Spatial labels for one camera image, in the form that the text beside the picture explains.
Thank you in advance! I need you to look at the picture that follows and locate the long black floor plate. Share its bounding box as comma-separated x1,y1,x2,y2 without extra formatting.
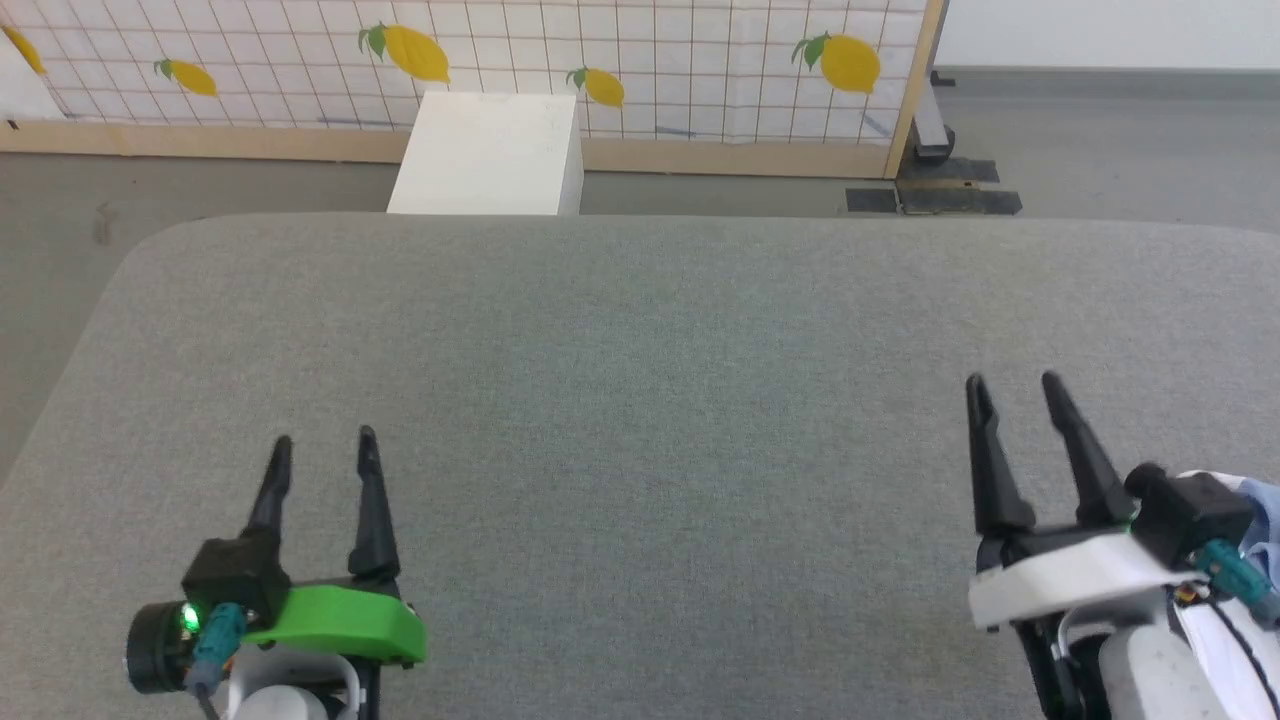
845,185,1023,217

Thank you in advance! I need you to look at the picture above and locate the small black floor plate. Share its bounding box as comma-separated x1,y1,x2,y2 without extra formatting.
895,158,1001,184

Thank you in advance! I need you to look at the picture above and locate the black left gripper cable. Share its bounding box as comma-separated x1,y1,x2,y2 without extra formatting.
185,603,248,720

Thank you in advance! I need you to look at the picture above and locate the white board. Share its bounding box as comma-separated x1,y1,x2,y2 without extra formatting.
0,35,69,123

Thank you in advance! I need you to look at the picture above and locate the grey fabric sofa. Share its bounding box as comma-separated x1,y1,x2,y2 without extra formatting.
0,213,1280,720

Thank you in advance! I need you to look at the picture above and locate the lemon print partition panel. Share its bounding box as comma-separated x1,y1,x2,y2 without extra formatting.
0,0,948,181

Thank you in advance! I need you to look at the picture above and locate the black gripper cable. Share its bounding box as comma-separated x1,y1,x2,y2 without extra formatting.
1195,540,1280,720
185,603,248,720

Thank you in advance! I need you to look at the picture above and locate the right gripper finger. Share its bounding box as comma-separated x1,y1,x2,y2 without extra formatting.
1041,371,1138,528
965,373,1038,537

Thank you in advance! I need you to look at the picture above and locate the grey partition support foot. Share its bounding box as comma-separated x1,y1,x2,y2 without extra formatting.
905,70,956,163

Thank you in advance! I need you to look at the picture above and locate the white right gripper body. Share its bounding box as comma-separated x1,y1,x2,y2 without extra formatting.
968,530,1201,631

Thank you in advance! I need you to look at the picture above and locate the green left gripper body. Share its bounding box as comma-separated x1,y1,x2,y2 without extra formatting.
127,585,428,694

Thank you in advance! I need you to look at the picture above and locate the white box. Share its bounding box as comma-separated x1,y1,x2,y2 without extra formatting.
386,92,584,217

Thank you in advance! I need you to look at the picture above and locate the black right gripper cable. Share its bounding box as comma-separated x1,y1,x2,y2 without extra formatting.
1195,540,1280,720

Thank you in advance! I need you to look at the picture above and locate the light blue white-sleeved shirt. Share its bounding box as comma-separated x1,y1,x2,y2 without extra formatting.
1175,478,1280,720

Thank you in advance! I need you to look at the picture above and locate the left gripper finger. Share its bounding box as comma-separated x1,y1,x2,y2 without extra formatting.
347,426,402,583
248,435,295,541

